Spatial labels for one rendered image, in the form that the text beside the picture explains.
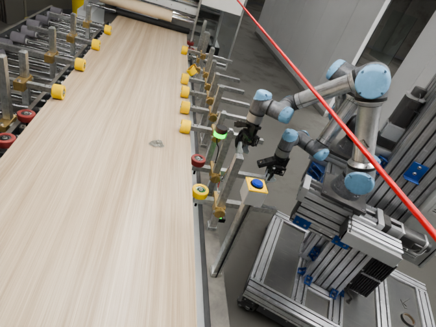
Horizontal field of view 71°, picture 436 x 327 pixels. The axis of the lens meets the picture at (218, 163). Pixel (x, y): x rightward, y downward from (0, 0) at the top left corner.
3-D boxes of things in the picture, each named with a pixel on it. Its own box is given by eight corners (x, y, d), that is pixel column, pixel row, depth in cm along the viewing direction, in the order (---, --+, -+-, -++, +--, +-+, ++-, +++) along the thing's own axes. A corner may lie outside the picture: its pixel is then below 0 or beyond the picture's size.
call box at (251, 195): (256, 194, 112) (264, 179, 108) (260, 208, 107) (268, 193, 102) (238, 192, 111) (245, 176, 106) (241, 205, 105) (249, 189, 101)
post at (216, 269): (219, 268, 136) (254, 195, 111) (220, 278, 132) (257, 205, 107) (209, 267, 135) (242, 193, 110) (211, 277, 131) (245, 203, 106)
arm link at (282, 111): (298, 105, 141) (277, 95, 143) (292, 111, 132) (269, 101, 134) (291, 120, 145) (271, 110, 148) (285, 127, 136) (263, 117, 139)
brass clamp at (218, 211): (221, 199, 155) (224, 192, 153) (224, 218, 145) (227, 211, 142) (209, 197, 154) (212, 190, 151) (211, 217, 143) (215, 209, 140)
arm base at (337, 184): (359, 189, 158) (369, 175, 153) (359, 205, 146) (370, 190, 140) (331, 176, 161) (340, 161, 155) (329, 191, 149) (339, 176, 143)
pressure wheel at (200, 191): (194, 197, 154) (200, 180, 147) (206, 206, 151) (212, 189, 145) (183, 204, 148) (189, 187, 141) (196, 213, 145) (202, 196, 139)
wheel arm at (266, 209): (273, 211, 159) (276, 205, 157) (274, 216, 157) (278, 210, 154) (192, 199, 149) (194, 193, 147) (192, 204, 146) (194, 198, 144)
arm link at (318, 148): (385, 83, 149) (324, 163, 164) (365, 73, 154) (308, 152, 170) (381, 76, 140) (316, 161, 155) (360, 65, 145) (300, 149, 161)
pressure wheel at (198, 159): (200, 170, 173) (205, 154, 167) (201, 179, 167) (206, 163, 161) (186, 168, 172) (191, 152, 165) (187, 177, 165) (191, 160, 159)
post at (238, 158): (213, 227, 157) (243, 153, 130) (213, 233, 154) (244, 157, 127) (206, 226, 156) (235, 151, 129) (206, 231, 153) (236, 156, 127)
